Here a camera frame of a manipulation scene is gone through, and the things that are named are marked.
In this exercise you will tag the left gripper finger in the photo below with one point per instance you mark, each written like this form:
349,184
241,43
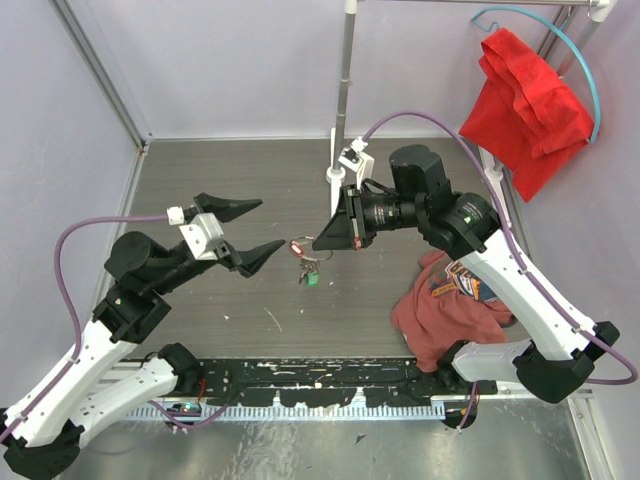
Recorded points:
225,210
251,261

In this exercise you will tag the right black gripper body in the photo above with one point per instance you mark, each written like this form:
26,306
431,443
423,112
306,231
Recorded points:
360,207

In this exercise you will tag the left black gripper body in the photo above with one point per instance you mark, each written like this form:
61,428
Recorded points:
231,259

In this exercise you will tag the metal keyring with keys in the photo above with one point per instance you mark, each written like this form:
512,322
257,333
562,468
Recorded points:
308,264

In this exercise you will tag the red tagged key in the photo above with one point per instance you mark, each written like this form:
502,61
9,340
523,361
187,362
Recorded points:
296,249

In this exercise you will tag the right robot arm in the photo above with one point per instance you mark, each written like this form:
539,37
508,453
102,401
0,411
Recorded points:
563,344

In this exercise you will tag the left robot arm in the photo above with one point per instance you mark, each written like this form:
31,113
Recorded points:
45,431

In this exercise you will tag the white pole base foot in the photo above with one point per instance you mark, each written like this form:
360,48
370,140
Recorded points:
335,174

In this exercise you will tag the metal rack pole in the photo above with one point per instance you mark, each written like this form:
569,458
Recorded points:
350,13

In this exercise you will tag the maroon printed t-shirt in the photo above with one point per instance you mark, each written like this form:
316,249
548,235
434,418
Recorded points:
447,304

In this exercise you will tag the black mounting plate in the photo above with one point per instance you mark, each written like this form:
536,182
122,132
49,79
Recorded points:
319,382

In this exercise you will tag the red cloth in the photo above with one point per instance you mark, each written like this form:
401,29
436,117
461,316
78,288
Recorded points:
525,115

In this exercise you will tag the aluminium corner profile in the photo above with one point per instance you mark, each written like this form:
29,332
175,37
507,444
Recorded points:
86,35

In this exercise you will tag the blue clothes hanger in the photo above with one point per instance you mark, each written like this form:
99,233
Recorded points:
595,97

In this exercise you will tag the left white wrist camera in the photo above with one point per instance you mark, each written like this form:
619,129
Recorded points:
203,234

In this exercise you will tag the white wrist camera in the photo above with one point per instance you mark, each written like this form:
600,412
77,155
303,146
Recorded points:
355,159
203,234

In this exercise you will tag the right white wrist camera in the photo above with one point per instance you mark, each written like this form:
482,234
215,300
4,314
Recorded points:
355,159

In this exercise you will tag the slotted cable duct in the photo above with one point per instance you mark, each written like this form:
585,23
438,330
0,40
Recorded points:
355,411

